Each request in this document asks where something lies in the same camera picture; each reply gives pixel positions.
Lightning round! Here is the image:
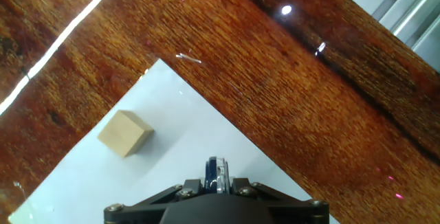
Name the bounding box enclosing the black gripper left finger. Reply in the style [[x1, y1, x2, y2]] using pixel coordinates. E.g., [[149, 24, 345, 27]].
[[103, 178, 207, 224]]

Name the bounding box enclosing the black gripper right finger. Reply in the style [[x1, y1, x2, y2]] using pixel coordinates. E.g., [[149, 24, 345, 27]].
[[228, 177, 330, 224]]

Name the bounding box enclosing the blue transparent correction tape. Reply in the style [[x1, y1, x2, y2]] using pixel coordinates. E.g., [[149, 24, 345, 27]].
[[203, 156, 231, 195]]

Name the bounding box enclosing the white paper sheet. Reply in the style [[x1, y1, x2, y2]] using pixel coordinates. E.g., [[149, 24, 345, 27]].
[[7, 58, 341, 224]]

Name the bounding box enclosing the small wooden cube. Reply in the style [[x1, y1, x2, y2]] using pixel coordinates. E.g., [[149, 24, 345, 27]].
[[97, 109, 155, 159]]

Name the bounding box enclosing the glossy brown wooden board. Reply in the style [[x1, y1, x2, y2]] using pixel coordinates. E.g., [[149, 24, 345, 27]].
[[0, 0, 440, 224]]

